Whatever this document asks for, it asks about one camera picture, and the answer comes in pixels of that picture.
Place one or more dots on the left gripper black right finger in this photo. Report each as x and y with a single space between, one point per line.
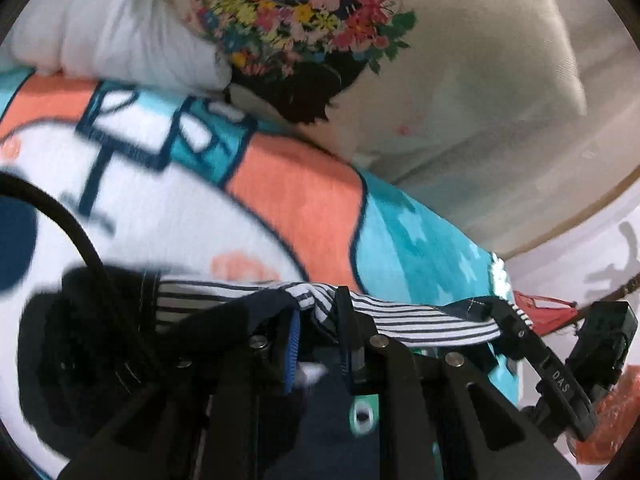
440 418

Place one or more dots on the grey plush pillow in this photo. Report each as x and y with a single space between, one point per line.
138 41

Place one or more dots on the teal cartoon blanket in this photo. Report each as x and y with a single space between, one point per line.
165 183

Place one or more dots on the beige floral cushion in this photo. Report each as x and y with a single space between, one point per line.
370 79

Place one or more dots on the red bag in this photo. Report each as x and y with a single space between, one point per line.
547 313

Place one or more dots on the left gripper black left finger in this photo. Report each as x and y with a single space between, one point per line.
219 403

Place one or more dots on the navy striped pants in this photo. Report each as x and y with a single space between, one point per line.
81 348

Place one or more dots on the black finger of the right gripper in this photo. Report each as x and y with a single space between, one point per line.
562 404

